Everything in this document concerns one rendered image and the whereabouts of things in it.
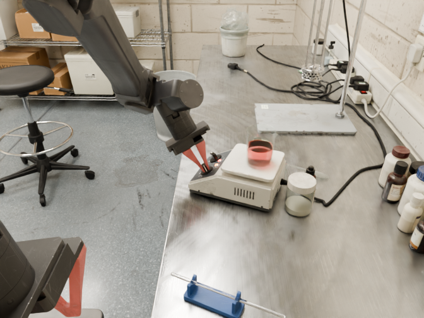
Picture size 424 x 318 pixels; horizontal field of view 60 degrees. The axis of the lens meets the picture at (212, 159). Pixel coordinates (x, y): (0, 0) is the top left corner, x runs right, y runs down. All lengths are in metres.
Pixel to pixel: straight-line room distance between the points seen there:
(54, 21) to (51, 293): 0.27
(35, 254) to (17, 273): 0.04
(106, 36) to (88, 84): 2.58
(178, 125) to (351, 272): 0.44
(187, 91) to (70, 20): 0.34
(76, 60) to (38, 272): 2.78
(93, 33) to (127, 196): 1.65
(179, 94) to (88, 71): 2.36
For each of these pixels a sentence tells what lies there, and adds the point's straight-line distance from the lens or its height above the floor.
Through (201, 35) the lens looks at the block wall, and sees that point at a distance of 3.20.
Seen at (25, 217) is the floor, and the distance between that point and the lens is 2.15.
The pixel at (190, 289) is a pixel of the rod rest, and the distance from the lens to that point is 0.64.
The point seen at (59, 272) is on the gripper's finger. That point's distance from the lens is 0.31.
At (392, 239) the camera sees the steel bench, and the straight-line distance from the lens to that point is 0.83.
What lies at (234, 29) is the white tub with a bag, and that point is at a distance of 1.78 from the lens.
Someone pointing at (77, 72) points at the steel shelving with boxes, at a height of 0.32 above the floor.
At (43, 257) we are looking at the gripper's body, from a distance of 0.31.
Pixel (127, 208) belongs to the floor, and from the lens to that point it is 2.02.
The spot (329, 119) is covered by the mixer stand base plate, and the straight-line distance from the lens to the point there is 1.23.
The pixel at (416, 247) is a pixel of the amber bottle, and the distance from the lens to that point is 0.82.
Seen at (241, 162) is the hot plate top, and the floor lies 0.84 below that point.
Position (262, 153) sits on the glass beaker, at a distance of 0.77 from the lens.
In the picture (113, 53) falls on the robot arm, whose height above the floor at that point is 1.13.
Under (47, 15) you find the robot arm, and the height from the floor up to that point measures 1.21.
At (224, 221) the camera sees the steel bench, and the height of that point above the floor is 0.75.
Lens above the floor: 1.28
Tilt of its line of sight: 33 degrees down
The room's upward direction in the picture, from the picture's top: straight up
